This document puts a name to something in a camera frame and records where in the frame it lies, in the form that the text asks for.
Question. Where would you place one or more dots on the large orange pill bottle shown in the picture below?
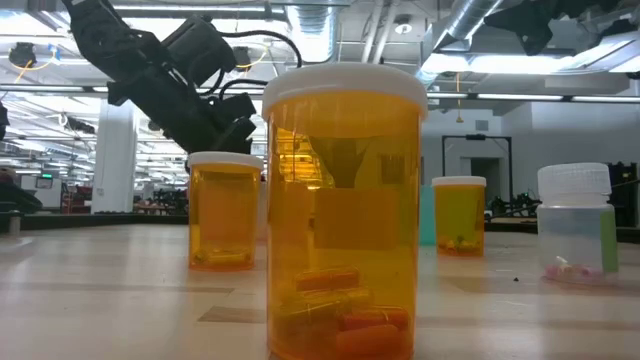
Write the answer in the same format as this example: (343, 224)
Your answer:
(345, 225)

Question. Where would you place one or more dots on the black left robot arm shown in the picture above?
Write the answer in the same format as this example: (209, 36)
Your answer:
(105, 35)

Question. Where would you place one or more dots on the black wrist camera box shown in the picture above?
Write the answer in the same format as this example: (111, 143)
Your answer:
(200, 47)

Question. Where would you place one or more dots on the slanted silver air duct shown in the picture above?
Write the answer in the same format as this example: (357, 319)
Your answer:
(467, 22)

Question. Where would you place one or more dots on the teal translucent bottle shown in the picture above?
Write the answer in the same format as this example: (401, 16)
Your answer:
(427, 215)

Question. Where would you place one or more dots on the orange pill bottle yellow capsules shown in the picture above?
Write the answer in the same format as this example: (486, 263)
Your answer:
(225, 215)

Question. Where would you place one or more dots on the white building column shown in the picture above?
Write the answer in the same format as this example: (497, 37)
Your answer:
(115, 155)

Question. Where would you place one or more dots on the black cabinet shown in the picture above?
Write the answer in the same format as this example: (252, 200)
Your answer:
(624, 192)

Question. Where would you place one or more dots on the black door frame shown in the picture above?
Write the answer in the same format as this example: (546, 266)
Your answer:
(475, 145)

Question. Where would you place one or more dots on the clear bottle pink pills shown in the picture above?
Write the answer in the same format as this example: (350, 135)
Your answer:
(575, 225)

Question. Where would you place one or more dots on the orange pill bottle mixed pills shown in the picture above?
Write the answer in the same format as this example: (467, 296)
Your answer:
(459, 215)

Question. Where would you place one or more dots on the wide silver air duct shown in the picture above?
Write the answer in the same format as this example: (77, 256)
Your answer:
(312, 30)

